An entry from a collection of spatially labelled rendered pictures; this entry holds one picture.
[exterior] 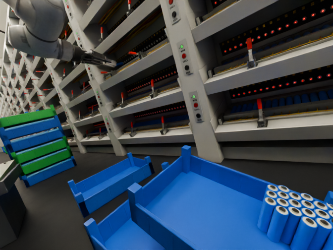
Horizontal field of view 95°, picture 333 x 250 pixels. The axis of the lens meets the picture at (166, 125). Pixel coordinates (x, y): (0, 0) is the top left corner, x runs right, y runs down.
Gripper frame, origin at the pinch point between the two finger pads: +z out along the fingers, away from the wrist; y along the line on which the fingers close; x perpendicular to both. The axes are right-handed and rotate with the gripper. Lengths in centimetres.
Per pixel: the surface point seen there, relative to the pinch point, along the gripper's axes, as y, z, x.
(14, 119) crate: 53, -38, 26
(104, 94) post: 14.9, 2.6, 15.4
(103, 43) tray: -3.3, -4.6, -8.5
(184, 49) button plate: -51, 0, 14
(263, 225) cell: -74, -18, 61
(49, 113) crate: 51, -20, 23
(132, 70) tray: -19.6, 0.6, 10.9
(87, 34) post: 14.9, -4.2, -22.8
